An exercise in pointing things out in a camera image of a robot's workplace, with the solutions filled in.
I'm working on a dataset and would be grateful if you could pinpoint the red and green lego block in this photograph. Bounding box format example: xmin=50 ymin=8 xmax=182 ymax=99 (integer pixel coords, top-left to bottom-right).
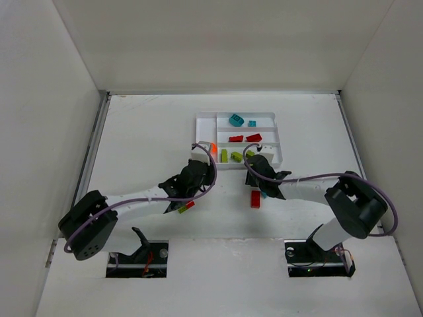
xmin=178 ymin=201 xmax=195 ymax=214

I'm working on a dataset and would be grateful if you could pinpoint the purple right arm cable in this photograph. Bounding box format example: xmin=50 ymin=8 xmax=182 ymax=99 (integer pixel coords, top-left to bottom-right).
xmin=243 ymin=142 xmax=399 ymax=238

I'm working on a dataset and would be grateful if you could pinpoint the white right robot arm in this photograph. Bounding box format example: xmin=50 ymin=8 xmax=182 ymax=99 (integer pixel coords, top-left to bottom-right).
xmin=246 ymin=155 xmax=388 ymax=253

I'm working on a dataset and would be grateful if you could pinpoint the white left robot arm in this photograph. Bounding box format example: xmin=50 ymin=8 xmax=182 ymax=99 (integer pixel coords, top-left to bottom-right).
xmin=58 ymin=159 xmax=217 ymax=261

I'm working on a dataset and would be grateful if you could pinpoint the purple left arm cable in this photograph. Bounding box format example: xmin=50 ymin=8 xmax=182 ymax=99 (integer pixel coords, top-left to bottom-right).
xmin=63 ymin=143 xmax=218 ymax=254

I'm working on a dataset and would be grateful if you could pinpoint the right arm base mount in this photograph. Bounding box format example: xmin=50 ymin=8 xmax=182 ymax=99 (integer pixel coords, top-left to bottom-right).
xmin=284 ymin=225 xmax=356 ymax=278

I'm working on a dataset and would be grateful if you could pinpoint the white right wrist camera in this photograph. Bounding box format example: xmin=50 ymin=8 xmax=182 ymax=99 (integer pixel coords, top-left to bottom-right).
xmin=257 ymin=145 xmax=275 ymax=164

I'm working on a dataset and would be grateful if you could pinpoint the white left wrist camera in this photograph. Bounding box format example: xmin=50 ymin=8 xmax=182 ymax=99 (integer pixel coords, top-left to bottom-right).
xmin=191 ymin=141 xmax=213 ymax=165

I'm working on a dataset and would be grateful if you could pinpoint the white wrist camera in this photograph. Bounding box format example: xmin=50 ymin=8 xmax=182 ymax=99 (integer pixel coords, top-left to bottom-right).
xmin=191 ymin=141 xmax=213 ymax=165
xmin=257 ymin=145 xmax=275 ymax=164

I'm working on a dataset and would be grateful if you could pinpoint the red sloped lego brick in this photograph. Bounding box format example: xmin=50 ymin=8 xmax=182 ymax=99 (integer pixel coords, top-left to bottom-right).
xmin=245 ymin=133 xmax=262 ymax=143

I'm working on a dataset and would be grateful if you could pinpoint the white divided sorting tray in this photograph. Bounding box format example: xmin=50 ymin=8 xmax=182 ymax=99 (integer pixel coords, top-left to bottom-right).
xmin=196 ymin=112 xmax=283 ymax=170

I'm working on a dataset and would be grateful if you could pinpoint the red long lego brick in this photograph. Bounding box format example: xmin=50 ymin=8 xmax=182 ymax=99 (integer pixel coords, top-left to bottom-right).
xmin=250 ymin=190 xmax=261 ymax=209

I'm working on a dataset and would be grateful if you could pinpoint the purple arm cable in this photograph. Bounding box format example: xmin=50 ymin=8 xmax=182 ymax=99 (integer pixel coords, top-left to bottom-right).
xmin=63 ymin=143 xmax=218 ymax=254
xmin=243 ymin=142 xmax=399 ymax=238

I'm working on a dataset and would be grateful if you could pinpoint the red 2x4 lego brick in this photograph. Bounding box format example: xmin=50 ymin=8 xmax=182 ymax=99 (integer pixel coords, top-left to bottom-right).
xmin=228 ymin=135 xmax=244 ymax=143

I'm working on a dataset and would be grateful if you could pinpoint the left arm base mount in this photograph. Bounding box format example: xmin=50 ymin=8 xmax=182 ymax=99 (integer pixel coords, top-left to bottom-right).
xmin=106 ymin=227 xmax=169 ymax=279

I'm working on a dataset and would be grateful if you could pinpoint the green curved lego brick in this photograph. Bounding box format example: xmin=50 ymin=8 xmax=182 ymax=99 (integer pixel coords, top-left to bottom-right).
xmin=231 ymin=151 xmax=243 ymax=163

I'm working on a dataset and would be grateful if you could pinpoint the colorful monster lego figure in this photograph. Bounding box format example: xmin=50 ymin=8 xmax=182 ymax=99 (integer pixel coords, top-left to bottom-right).
xmin=228 ymin=114 xmax=245 ymax=127

